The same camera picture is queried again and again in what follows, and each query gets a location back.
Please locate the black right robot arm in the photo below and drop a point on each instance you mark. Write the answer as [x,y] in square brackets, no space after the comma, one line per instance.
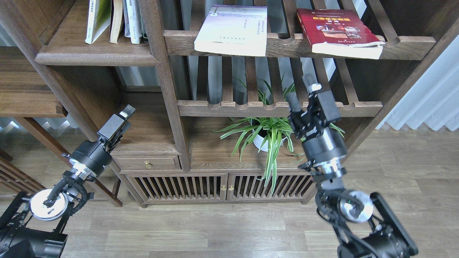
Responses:
[364,224]

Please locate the yellow green paperback book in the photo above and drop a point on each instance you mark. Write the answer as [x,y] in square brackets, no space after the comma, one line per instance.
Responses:
[98,19]

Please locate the white lavender paperback book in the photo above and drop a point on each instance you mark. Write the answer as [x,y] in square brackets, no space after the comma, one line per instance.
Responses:
[234,30]

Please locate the red paperback book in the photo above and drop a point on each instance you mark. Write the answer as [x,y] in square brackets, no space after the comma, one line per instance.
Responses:
[339,33]

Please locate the brass drawer knob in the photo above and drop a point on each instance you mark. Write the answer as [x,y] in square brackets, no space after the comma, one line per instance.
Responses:
[147,165]

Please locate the white curtain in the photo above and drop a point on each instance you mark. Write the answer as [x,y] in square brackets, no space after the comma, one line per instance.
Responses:
[433,101]

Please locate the dark wooden bookshelf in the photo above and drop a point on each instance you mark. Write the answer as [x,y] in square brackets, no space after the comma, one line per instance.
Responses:
[167,76]

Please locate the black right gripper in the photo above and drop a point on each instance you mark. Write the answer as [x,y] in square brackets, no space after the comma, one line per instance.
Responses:
[323,146]

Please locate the tan upright book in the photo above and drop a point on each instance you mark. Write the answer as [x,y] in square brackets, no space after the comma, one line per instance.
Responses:
[117,22]

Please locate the white plant pot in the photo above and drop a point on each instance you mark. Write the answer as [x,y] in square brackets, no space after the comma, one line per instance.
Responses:
[262,142]

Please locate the green spider plant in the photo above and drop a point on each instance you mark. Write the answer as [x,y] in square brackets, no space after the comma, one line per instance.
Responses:
[244,128]

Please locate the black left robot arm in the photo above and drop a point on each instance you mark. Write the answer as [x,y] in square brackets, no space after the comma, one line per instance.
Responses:
[61,202]

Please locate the dark green upright book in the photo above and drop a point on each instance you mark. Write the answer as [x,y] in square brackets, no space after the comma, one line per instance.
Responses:
[144,32]

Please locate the white upright book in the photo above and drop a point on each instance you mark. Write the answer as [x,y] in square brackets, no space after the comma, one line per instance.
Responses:
[133,23]

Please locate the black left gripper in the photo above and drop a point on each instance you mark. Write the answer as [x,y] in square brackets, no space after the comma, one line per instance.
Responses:
[90,159]

